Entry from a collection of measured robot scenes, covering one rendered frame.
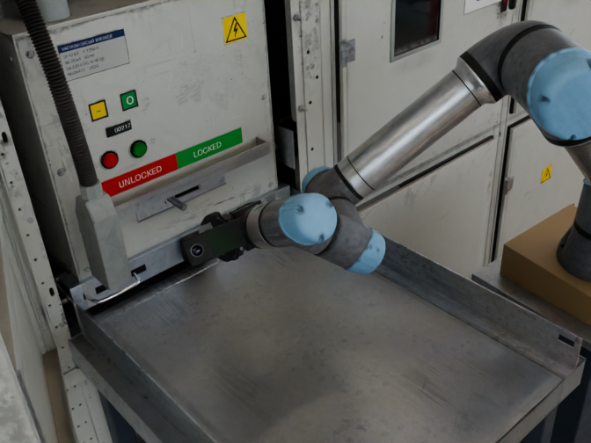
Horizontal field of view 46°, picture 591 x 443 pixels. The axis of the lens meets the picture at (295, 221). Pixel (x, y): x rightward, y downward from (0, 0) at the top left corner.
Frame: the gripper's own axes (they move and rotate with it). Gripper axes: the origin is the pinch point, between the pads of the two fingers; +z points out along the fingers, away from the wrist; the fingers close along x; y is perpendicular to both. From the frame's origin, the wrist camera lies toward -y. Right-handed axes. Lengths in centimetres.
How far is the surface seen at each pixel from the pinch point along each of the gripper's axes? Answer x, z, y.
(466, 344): -33, -30, 25
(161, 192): 10.8, 4.8, -1.3
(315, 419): -30.5, -24.6, -5.5
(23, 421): 0, -57, -47
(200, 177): 10.7, 4.8, 7.5
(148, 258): -0.5, 14.5, -5.2
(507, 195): -33, 27, 116
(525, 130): -15, 17, 121
